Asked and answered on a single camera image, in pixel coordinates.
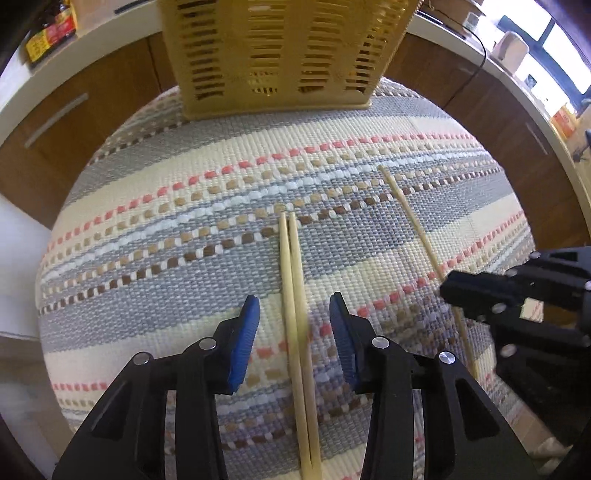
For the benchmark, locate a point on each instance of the soy sauce bottle yellow label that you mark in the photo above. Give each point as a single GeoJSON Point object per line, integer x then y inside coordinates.
{"type": "Point", "coordinates": [37, 45]}

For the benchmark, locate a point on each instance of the sauce bottle red label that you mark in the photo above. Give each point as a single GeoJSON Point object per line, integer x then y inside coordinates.
{"type": "Point", "coordinates": [62, 22]}

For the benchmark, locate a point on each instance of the striped woven placemat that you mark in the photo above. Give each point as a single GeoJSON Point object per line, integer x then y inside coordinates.
{"type": "Point", "coordinates": [85, 345]}

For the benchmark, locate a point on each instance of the yellow plastic utensil basket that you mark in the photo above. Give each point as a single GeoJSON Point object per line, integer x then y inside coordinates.
{"type": "Point", "coordinates": [244, 57]}

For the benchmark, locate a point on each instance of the bamboo chopstick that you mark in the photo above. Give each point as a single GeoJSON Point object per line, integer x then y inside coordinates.
{"type": "Point", "coordinates": [294, 361]}
{"type": "Point", "coordinates": [435, 263]}
{"type": "Point", "coordinates": [303, 337]}

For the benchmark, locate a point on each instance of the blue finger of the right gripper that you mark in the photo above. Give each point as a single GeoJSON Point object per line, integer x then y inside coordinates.
{"type": "Point", "coordinates": [481, 296]}

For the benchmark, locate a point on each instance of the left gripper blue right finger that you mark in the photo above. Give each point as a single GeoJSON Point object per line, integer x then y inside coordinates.
{"type": "Point", "coordinates": [465, 436]}

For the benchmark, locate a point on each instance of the beige rice cooker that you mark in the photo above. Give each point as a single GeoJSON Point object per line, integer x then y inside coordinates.
{"type": "Point", "coordinates": [510, 51]}

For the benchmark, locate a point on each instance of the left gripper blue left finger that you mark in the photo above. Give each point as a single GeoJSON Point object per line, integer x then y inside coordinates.
{"type": "Point", "coordinates": [123, 435]}

